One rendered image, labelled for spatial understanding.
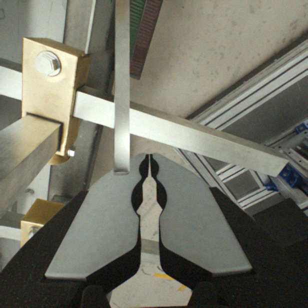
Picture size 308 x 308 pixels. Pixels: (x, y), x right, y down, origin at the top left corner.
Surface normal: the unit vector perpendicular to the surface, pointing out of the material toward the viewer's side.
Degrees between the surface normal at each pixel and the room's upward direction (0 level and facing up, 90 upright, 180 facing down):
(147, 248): 90
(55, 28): 0
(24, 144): 90
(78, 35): 0
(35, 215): 90
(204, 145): 0
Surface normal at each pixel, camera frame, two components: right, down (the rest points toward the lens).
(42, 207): 0.33, -0.82
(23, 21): 0.03, 0.50
